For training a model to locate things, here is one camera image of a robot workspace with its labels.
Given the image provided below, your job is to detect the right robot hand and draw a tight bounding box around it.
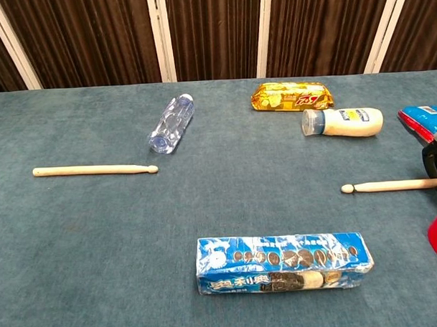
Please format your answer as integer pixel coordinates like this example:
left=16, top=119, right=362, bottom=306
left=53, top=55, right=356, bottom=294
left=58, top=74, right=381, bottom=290
left=420, top=128, right=437, bottom=196

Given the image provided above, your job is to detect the blue cookie box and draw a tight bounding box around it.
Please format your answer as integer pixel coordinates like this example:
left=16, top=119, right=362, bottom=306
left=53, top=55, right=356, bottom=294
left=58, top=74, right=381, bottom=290
left=194, top=231, right=376, bottom=297

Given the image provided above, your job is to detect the wooden drumstick with dark ring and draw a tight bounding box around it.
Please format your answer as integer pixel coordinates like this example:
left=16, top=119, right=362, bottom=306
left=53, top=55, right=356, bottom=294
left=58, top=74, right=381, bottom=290
left=340, top=177, right=437, bottom=195

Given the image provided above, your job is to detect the clear plastic water bottle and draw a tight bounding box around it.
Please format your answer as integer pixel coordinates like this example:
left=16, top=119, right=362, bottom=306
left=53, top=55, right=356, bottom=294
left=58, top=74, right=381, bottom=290
left=146, top=93, right=197, bottom=155

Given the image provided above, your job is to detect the white partition post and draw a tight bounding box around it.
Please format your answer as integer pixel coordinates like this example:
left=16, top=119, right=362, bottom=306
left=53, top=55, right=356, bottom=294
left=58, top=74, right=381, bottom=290
left=361, top=0, right=415, bottom=75
left=0, top=0, right=44, bottom=92
left=146, top=0, right=178, bottom=84
left=254, top=0, right=276, bottom=79

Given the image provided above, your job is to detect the teal table cloth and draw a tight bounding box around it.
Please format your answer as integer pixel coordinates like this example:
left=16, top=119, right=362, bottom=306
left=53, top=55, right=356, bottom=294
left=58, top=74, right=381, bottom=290
left=0, top=69, right=437, bottom=327

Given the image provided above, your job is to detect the blue and red snack bag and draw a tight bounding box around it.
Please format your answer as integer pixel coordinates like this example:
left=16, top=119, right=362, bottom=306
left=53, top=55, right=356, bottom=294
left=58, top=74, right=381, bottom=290
left=397, top=105, right=437, bottom=144

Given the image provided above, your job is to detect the white bottle with clear cap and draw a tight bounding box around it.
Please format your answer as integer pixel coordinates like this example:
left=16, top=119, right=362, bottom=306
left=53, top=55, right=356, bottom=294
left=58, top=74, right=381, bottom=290
left=301, top=105, right=385, bottom=140

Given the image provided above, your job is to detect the golden snack packet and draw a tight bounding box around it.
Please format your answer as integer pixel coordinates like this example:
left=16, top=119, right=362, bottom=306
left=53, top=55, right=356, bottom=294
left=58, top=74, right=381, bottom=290
left=250, top=80, right=336, bottom=113

